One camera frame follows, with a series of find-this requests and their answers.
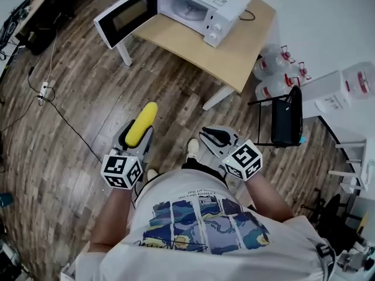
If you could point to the black folding chair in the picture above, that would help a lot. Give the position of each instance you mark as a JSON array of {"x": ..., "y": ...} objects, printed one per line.
[{"x": 285, "y": 119}]

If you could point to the white paper sheet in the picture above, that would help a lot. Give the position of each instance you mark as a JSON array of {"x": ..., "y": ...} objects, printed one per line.
[{"x": 329, "y": 103}]

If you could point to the white printed t-shirt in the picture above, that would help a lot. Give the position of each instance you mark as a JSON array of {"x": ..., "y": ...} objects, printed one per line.
[{"x": 175, "y": 262}]

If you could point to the white stool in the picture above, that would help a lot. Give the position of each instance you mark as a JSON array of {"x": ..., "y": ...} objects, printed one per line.
[{"x": 366, "y": 162}]

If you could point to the clear water jug red cap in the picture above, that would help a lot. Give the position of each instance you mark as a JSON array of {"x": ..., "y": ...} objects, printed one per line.
[
  {"x": 359, "y": 79},
  {"x": 271, "y": 61},
  {"x": 303, "y": 70},
  {"x": 272, "y": 88}
]

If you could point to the wooden side desk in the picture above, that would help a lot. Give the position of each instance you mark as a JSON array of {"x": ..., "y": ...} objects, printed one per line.
[{"x": 35, "y": 7}]

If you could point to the wooden table with white legs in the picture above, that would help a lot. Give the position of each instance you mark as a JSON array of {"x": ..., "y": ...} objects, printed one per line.
[{"x": 205, "y": 54}]

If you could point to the white shoe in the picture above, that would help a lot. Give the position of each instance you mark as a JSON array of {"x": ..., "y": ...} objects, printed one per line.
[
  {"x": 152, "y": 174},
  {"x": 193, "y": 148}
]

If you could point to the white table with black edge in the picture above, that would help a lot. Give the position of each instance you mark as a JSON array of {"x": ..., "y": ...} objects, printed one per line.
[{"x": 351, "y": 127}]

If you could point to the person's right forearm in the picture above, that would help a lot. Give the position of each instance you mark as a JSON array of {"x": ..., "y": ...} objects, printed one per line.
[{"x": 268, "y": 198}]

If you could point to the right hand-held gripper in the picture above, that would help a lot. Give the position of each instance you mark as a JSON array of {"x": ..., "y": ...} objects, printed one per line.
[{"x": 244, "y": 159}]

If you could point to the yellow corn cob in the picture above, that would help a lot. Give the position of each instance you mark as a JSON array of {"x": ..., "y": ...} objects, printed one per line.
[{"x": 142, "y": 121}]

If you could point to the person's left forearm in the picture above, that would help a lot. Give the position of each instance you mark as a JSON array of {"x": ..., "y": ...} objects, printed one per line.
[{"x": 114, "y": 215}]

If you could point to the black shorts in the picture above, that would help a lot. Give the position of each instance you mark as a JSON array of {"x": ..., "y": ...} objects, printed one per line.
[{"x": 202, "y": 167}]

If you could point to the white cabinet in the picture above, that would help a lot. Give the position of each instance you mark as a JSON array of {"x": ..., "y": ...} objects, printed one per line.
[{"x": 322, "y": 88}]

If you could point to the teal object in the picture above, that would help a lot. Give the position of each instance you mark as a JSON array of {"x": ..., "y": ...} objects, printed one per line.
[{"x": 6, "y": 200}]

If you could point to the black office chair base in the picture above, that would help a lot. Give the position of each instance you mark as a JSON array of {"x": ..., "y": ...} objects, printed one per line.
[{"x": 334, "y": 215}]

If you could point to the white microwave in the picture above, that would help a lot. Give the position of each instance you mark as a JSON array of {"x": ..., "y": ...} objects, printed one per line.
[{"x": 225, "y": 1}]

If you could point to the white power strip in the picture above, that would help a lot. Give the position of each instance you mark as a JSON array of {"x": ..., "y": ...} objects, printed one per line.
[{"x": 44, "y": 89}]

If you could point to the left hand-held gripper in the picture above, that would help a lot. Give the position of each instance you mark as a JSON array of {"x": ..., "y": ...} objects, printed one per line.
[{"x": 121, "y": 170}]

